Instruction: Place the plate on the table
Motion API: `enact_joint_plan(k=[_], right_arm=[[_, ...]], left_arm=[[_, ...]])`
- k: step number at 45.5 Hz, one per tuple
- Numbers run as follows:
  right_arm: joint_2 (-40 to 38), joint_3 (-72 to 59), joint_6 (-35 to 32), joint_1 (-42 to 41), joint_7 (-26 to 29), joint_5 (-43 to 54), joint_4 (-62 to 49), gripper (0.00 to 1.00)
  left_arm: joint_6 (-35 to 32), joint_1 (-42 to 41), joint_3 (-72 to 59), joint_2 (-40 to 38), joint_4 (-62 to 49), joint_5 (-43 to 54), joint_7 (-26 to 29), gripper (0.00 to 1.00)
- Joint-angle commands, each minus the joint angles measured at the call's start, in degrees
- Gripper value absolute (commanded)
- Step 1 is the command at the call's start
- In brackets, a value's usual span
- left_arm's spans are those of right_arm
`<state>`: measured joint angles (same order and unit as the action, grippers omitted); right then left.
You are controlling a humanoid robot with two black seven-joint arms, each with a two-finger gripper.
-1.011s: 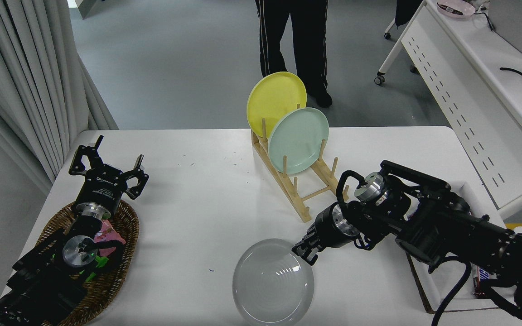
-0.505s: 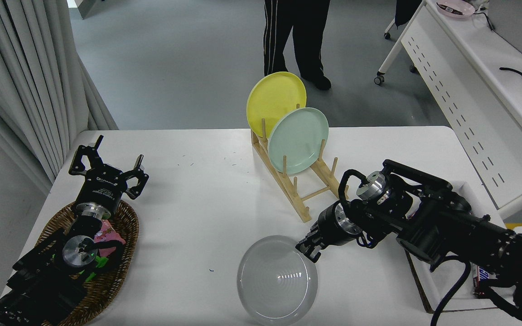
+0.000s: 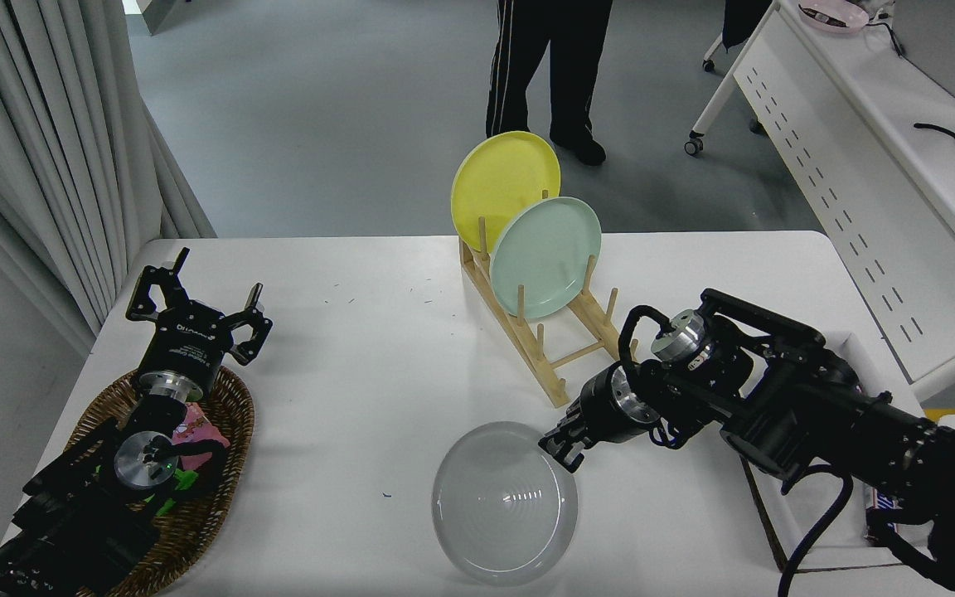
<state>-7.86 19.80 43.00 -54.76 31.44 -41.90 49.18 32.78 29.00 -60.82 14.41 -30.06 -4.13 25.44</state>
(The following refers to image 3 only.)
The brown wicker basket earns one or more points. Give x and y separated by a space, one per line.
220 497

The pink snack packet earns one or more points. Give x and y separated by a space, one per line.
200 431

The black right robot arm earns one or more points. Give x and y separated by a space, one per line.
809 406

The grey laptop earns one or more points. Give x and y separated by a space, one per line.
942 41

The wooden plate rack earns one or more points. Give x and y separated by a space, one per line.
540 365

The pale grey curtain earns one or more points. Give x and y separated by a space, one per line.
30 124

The bright green packet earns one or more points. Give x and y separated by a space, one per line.
187 479

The pale grey plate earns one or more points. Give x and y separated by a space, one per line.
502 506

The Snickers bar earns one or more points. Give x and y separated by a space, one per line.
879 502

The white desk with perforated panel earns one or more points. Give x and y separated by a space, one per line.
859 166

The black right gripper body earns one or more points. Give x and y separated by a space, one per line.
602 406

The pink bowl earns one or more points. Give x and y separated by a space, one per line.
838 16

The mint green plate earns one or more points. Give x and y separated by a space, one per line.
544 257

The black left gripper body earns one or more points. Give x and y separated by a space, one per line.
187 344

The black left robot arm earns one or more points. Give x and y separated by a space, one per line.
71 531

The person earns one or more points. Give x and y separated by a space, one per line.
519 66

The yellow plate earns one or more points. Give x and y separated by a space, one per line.
498 182

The white rectangular tray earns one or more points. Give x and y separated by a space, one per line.
846 522

